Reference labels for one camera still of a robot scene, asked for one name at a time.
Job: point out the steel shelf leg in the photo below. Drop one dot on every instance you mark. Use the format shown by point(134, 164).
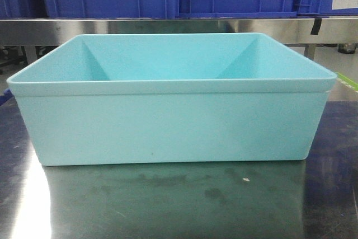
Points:
point(309, 51)

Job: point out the light cyan plastic bin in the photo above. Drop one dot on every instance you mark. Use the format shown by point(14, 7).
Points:
point(150, 98)

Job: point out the black tape strip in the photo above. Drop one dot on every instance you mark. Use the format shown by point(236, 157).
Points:
point(316, 26)

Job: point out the stainless steel shelf rail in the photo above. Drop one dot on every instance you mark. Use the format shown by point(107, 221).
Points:
point(34, 32)

